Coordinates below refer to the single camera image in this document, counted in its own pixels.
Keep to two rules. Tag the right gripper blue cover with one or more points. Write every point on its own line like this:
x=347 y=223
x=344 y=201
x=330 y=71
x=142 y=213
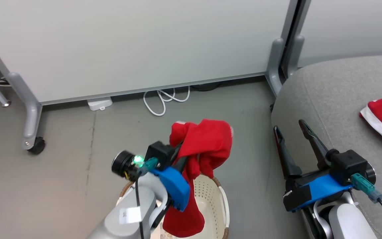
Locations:
x=313 y=191

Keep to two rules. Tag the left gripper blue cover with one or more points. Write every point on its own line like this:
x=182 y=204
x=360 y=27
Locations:
x=176 y=189

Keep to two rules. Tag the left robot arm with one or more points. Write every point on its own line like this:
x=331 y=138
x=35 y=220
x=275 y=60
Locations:
x=124 y=212

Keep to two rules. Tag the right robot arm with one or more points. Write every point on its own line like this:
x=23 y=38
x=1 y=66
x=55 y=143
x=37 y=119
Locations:
x=347 y=222

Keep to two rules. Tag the grey fabric sofa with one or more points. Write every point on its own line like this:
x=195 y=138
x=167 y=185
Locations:
x=337 y=99

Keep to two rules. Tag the white plastic laundry basket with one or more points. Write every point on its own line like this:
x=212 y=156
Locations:
x=211 y=199

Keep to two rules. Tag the white power adapter box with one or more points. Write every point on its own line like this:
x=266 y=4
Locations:
x=99 y=103

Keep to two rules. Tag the large white partition panel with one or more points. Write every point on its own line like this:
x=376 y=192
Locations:
x=138 y=43

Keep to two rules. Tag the narrow white partition panel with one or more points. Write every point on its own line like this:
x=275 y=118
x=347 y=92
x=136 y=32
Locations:
x=350 y=26

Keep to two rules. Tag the black caster wheel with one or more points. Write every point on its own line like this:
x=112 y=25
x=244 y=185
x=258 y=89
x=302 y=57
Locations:
x=37 y=146

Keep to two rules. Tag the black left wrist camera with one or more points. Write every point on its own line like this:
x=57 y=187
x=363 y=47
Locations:
x=159 y=154

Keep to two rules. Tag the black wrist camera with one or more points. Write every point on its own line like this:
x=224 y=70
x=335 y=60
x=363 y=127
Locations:
x=159 y=154
x=348 y=166

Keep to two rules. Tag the teal left camera connector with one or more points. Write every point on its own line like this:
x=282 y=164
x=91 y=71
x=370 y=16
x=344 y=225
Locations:
x=149 y=164

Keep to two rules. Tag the teal camera connector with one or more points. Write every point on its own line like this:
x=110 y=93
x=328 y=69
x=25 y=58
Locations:
x=149 y=164
x=363 y=186

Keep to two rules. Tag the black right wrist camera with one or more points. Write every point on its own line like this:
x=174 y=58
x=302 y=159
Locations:
x=348 y=166

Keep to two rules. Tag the teal right camera connector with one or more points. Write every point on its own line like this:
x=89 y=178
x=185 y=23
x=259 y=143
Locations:
x=363 y=186

